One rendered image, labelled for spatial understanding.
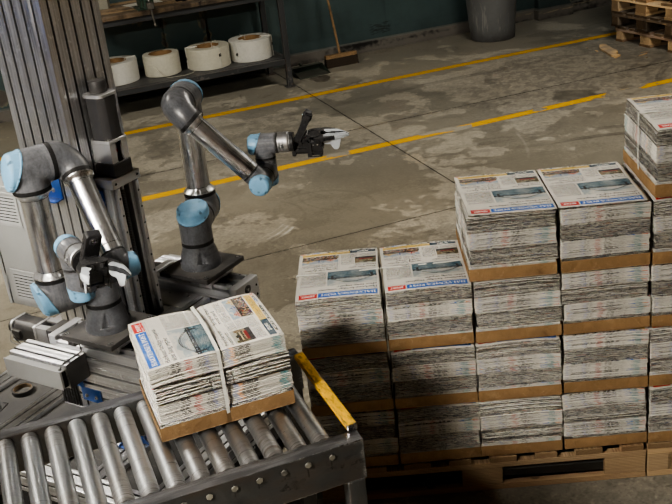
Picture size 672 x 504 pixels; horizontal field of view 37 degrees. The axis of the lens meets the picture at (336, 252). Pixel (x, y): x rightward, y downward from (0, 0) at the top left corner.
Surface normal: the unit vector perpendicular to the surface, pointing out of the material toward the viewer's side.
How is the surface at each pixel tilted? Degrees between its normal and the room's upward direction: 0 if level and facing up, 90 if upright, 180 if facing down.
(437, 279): 1
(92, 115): 90
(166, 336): 3
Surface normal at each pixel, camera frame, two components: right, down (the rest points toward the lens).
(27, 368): -0.51, 0.39
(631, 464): 0.00, 0.40
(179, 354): -0.11, -0.90
